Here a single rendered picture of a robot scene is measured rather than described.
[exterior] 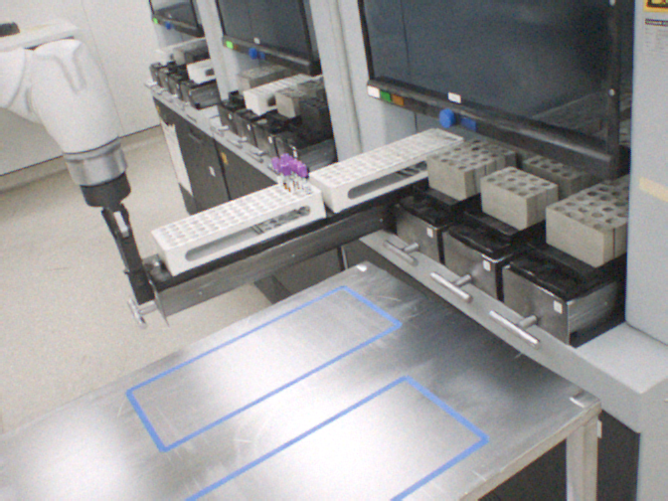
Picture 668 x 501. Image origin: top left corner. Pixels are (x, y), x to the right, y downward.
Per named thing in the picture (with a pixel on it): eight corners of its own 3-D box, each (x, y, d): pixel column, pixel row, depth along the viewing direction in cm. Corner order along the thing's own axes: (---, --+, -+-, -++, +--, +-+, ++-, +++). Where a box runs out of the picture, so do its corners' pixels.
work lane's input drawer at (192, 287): (449, 177, 152) (445, 138, 147) (490, 195, 140) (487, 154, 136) (126, 304, 127) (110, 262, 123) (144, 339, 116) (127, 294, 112)
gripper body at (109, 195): (130, 175, 108) (147, 228, 112) (118, 162, 115) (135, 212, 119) (83, 191, 105) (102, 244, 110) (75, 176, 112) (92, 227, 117)
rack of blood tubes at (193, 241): (304, 205, 135) (298, 176, 132) (328, 222, 127) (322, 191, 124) (159, 260, 125) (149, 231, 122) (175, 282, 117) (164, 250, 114)
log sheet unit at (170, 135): (178, 183, 315) (156, 108, 298) (196, 201, 293) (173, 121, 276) (173, 185, 314) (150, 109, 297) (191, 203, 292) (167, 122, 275)
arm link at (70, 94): (133, 136, 106) (106, 122, 116) (100, 34, 98) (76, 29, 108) (65, 161, 101) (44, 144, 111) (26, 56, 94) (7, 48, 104)
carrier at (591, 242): (614, 266, 95) (615, 228, 92) (603, 271, 95) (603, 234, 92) (556, 238, 105) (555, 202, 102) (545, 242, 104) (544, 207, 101)
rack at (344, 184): (438, 155, 146) (434, 127, 143) (467, 167, 137) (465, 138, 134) (313, 203, 136) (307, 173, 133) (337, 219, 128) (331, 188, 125)
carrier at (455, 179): (476, 200, 120) (474, 168, 117) (467, 204, 120) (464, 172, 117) (437, 182, 130) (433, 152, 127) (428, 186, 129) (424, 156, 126)
